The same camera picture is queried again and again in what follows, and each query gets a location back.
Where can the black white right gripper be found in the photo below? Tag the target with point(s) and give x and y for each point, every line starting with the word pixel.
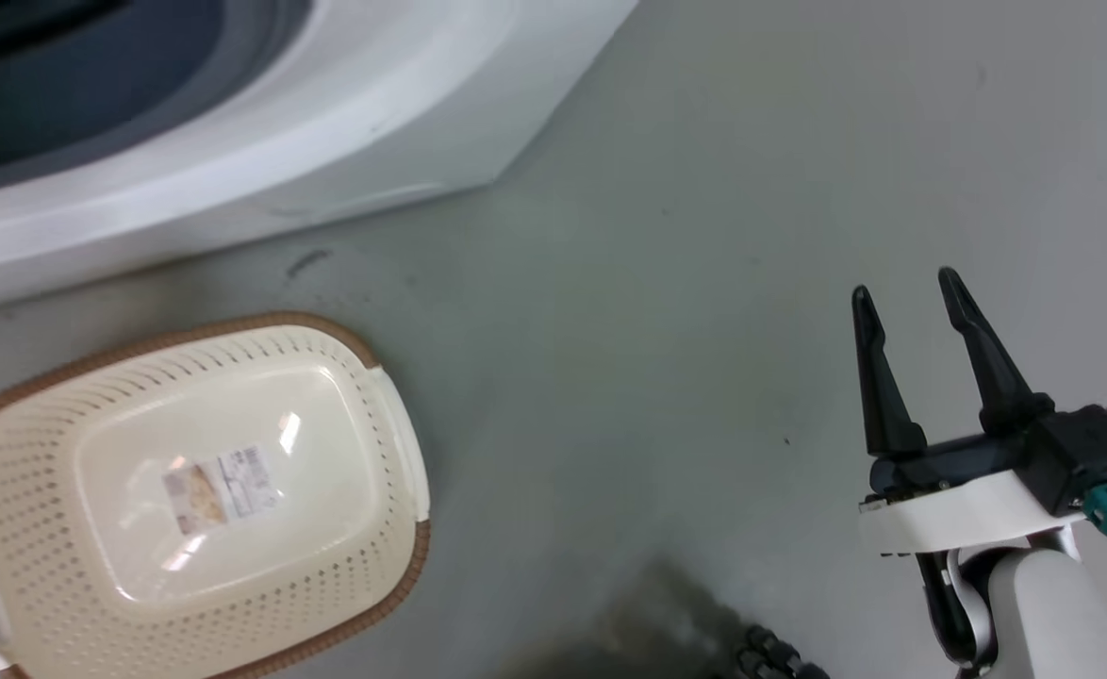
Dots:
pixel 1006 486

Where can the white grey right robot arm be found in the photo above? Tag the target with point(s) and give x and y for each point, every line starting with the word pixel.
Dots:
pixel 1034 613

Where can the white washing machine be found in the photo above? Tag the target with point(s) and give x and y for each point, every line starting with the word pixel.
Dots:
pixel 346 123

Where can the cream perforated laundry basket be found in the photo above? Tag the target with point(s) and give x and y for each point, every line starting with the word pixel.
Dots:
pixel 91 528

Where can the paper label sticker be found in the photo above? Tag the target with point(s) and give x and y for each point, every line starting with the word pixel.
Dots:
pixel 222 488

